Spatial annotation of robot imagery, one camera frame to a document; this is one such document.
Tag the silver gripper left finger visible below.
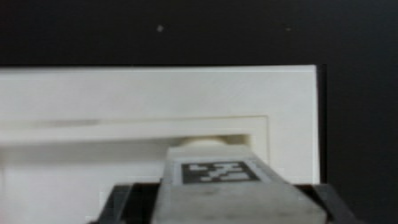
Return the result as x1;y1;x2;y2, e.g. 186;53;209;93
88;183;161;224

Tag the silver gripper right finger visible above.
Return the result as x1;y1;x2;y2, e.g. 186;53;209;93
296;184;369;224

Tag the white table leg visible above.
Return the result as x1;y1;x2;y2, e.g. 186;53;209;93
152;137;328;224

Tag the white square table top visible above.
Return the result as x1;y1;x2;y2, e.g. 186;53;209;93
0;116;269;224

